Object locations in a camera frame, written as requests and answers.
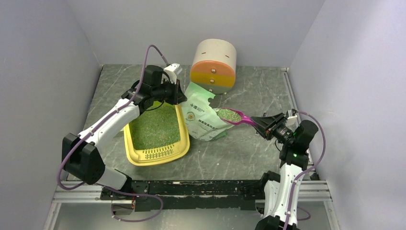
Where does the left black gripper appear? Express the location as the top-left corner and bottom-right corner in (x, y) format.
(152, 77), (187, 105)

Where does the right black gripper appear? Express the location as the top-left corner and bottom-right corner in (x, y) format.
(250, 112), (295, 144)

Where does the magenta plastic scoop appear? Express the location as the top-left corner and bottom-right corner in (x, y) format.
(216, 108), (256, 126)

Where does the green cat litter bag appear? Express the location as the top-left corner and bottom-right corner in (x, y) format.
(180, 82), (233, 141)

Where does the yellow litter box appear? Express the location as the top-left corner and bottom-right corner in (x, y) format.
(124, 102), (190, 166)

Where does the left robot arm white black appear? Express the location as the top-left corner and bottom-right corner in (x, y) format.
(61, 63), (187, 199)

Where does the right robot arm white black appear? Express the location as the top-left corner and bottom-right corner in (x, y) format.
(251, 109), (319, 230)

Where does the round cream drawer cabinet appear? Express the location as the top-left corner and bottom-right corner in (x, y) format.
(190, 39), (237, 94)

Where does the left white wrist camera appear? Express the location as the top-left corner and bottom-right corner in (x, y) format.
(163, 63), (182, 84)

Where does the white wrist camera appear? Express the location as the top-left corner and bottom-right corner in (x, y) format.
(285, 109), (298, 126)
(163, 63), (182, 84)

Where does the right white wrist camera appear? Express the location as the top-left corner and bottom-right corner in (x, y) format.
(285, 109), (298, 126)

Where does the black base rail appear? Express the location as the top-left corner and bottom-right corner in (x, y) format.
(100, 180), (265, 212)

